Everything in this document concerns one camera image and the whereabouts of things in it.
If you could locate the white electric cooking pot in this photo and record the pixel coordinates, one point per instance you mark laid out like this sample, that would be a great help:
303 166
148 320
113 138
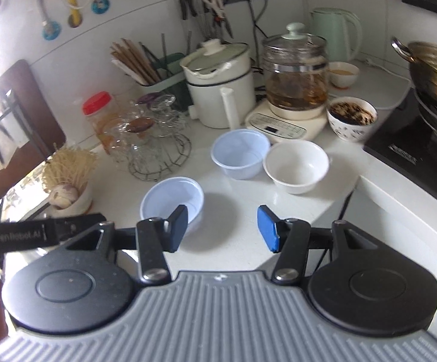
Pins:
214 94

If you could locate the steel wok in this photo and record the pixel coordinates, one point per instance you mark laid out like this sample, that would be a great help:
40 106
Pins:
435 68

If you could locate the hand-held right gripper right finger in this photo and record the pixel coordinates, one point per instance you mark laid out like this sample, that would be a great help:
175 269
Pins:
267 230

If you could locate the glass kettle with tea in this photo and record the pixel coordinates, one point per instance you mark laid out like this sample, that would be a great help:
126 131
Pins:
293 71

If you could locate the white bowl with garlic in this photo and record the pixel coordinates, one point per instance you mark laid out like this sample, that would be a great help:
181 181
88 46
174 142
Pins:
82 203

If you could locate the brown wooden cutting board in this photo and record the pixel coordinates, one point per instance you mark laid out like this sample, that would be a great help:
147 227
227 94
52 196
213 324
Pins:
41 120

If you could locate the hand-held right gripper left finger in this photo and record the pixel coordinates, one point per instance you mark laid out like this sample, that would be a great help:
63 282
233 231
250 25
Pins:
178 226

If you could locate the small bowl with yellow liquid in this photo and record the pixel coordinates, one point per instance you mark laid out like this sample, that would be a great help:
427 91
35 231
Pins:
343 75

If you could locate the red lid plastic jar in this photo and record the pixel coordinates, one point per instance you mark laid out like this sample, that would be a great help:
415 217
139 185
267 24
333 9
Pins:
96 115

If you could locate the white plastic bowl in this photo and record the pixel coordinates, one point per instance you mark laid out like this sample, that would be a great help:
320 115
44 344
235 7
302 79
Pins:
295 166

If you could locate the patterned bowl with tea residue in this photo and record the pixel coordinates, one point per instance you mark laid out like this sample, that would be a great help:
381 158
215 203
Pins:
350 126

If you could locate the bundle of wooden chopsticks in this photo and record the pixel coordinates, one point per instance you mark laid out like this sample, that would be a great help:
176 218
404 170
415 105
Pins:
131 62

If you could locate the garlic bulb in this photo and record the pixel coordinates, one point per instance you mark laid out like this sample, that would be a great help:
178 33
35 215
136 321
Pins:
64 195

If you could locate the blue plastic bowl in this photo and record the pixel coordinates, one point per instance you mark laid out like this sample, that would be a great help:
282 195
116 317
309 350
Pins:
165 200
239 154

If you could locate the black induction cooktop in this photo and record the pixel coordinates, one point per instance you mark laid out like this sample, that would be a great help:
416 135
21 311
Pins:
403 135

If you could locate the pale green electric kettle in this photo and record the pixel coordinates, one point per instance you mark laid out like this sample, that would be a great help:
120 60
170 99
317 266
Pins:
331 34

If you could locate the white kettle heating base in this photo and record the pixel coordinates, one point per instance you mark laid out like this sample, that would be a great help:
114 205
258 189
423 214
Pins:
286 126

